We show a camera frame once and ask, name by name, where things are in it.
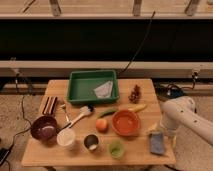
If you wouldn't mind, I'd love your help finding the dark grape bunch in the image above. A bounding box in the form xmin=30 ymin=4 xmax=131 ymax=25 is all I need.
xmin=128 ymin=85 xmax=141 ymax=104

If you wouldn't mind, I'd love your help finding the green plastic cup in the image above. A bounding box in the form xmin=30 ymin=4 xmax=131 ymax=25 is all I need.
xmin=108 ymin=140 xmax=125 ymax=159

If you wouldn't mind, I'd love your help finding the grey folded cloth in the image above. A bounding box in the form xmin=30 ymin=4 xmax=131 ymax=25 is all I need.
xmin=94 ymin=81 xmax=113 ymax=98

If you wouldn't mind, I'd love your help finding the orange peach fruit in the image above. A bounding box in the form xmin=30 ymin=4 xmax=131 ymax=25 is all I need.
xmin=95 ymin=118 xmax=108 ymax=132

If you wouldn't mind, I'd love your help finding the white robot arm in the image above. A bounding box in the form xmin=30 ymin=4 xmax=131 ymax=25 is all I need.
xmin=147 ymin=96 xmax=213 ymax=146

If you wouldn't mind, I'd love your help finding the blue device on floor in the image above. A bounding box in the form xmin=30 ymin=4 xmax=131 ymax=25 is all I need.
xmin=159 ymin=89 xmax=185 ymax=99

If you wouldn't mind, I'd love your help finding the black floor cable right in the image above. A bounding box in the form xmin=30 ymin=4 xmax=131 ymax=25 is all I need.
xmin=154 ymin=71 xmax=199 ymax=98

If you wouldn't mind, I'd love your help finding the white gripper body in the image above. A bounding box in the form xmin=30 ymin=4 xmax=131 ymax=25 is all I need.
xmin=147 ymin=122 xmax=177 ymax=147

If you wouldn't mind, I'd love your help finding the metal cup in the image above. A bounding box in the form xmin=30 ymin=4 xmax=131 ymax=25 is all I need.
xmin=84 ymin=134 xmax=99 ymax=151

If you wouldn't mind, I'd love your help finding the green plastic bin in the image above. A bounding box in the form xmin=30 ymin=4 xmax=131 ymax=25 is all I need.
xmin=67 ymin=70 xmax=119 ymax=105

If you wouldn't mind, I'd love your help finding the metal spoon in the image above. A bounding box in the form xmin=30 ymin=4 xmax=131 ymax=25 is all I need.
xmin=60 ymin=104 xmax=70 ymax=122

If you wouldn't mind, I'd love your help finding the blue sponge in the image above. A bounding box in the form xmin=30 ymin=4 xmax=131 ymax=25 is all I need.
xmin=149 ymin=132 xmax=165 ymax=155

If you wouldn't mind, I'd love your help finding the dark purple bowl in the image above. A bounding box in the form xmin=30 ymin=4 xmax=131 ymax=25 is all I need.
xmin=30 ymin=116 xmax=58 ymax=142

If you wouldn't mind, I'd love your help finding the yellow banana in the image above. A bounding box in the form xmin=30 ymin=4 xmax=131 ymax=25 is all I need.
xmin=128 ymin=104 xmax=147 ymax=112

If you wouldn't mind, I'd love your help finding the black floor cable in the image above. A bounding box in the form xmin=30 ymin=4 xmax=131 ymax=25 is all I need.
xmin=0 ymin=71 xmax=34 ymax=168
xmin=154 ymin=71 xmax=199 ymax=98

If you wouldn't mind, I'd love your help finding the black hanging cable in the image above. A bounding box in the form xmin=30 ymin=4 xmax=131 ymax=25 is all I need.
xmin=118 ymin=10 xmax=157 ymax=76

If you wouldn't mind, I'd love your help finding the orange bowl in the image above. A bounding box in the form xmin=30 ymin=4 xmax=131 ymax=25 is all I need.
xmin=112 ymin=109 xmax=141 ymax=137

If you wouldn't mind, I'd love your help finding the striped brown block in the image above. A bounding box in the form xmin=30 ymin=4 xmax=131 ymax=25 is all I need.
xmin=42 ymin=96 xmax=57 ymax=115

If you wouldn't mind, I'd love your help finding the black floor cable left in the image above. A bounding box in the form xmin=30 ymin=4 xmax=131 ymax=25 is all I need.
xmin=0 ymin=71 xmax=34 ymax=168

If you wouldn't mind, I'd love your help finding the green pepper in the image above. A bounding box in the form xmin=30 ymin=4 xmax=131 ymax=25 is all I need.
xmin=97 ymin=108 xmax=118 ymax=118

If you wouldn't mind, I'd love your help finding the white dish brush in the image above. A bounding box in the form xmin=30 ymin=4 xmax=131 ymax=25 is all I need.
xmin=64 ymin=105 xmax=94 ymax=129

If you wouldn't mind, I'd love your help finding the white cup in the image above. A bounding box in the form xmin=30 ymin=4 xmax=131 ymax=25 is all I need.
xmin=57 ymin=128 xmax=76 ymax=149

